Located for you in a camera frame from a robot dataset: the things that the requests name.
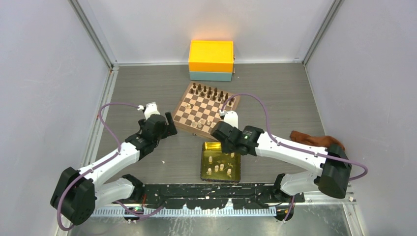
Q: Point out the wooden chess board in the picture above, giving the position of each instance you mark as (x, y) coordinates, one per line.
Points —
(198, 109)

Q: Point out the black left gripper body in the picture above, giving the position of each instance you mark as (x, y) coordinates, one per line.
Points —
(168, 130)

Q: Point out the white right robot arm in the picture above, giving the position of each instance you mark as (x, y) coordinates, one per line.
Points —
(326, 169)

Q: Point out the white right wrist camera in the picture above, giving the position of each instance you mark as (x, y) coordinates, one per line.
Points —
(230, 117)

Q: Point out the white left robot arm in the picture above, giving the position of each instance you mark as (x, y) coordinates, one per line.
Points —
(79, 192)

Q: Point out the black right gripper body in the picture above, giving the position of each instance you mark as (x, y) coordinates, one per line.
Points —
(226, 148)

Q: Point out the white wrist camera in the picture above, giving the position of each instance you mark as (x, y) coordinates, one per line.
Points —
(149, 109)
(230, 117)

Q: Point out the teal plastic box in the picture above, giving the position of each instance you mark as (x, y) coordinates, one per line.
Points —
(210, 76)

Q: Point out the yellow plastic box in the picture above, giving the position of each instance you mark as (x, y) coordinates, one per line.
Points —
(211, 56)

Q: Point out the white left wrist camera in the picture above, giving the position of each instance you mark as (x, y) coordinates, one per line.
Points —
(149, 109)

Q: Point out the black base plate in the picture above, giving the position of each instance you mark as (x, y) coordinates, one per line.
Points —
(210, 196)

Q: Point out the brown cloth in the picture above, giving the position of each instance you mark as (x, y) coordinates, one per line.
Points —
(317, 141)

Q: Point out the yellow metal tray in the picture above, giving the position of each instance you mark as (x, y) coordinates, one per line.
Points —
(217, 166)

